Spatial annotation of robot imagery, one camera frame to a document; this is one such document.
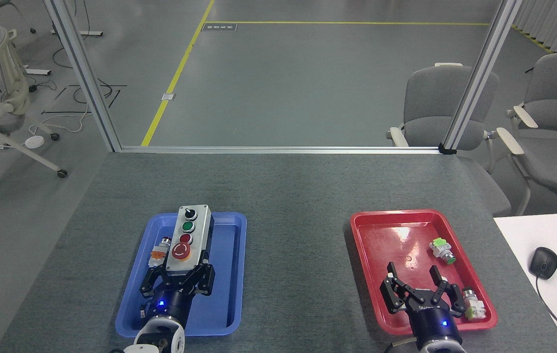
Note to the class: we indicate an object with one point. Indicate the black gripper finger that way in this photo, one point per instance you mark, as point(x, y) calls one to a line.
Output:
point(455, 296)
point(396, 294)
point(153, 282)
point(204, 279)

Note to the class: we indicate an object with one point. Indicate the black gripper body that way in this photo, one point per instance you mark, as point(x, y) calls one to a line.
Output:
point(173, 304)
point(433, 323)

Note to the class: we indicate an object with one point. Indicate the grey control box with buttons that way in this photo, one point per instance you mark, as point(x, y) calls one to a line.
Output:
point(197, 223)

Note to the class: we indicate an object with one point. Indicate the blue plastic tray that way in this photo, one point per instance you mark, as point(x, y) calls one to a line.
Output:
point(219, 294)

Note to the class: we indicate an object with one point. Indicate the red plastic tray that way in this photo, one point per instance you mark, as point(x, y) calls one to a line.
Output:
point(381, 245)

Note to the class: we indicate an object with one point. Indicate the black computer mouse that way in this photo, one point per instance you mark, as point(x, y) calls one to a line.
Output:
point(543, 262)

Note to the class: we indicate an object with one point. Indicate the white side table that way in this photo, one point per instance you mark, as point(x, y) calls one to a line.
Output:
point(553, 230)

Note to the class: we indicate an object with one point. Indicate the white round floor device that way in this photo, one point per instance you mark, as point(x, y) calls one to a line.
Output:
point(34, 142)

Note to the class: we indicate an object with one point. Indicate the metal floor socket plate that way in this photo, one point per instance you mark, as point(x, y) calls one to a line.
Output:
point(168, 96)

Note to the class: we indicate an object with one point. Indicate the white office chair on wheels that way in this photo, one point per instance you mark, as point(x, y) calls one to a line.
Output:
point(11, 98)

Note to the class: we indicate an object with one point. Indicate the white desk foot bar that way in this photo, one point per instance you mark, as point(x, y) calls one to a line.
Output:
point(33, 71)
point(85, 33)

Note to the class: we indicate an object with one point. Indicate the dark floor label sign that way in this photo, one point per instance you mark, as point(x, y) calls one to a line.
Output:
point(219, 27)

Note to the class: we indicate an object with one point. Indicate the white curtain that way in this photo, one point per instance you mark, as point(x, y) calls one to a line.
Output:
point(553, 19)

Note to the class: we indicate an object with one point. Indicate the silver push button switch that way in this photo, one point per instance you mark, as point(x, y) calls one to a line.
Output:
point(473, 306)

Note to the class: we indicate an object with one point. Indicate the red push button switch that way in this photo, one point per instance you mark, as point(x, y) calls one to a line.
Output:
point(160, 250)

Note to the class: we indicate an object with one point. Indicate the green push button switch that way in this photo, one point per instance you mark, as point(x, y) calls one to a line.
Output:
point(440, 247)

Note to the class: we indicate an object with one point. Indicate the silver aluminium rail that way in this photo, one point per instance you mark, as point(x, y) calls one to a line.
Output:
point(278, 149)

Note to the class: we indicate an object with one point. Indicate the silver aluminium post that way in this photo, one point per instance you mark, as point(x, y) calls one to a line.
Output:
point(85, 78)
point(479, 78)

